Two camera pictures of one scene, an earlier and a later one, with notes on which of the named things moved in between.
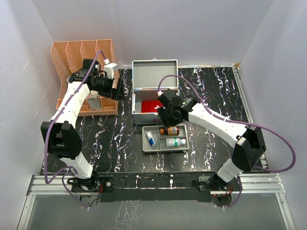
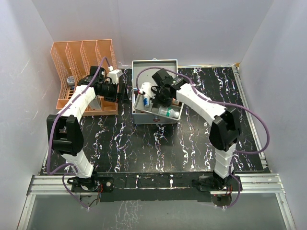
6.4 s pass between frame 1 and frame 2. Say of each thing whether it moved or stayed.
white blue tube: moved
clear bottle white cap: moved
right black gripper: moved
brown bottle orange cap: moved
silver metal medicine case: stayed
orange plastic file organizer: stayed
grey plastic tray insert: moved
